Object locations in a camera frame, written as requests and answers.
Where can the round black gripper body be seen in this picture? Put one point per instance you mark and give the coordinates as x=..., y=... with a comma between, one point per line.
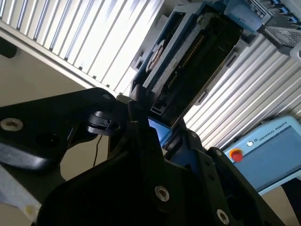
x=105, y=200

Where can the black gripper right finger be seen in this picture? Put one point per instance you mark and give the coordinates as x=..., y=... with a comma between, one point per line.
x=216, y=179

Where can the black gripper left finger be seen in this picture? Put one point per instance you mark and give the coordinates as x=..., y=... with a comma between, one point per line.
x=47, y=127

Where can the hard disk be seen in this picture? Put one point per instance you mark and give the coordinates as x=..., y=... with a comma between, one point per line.
x=211, y=58

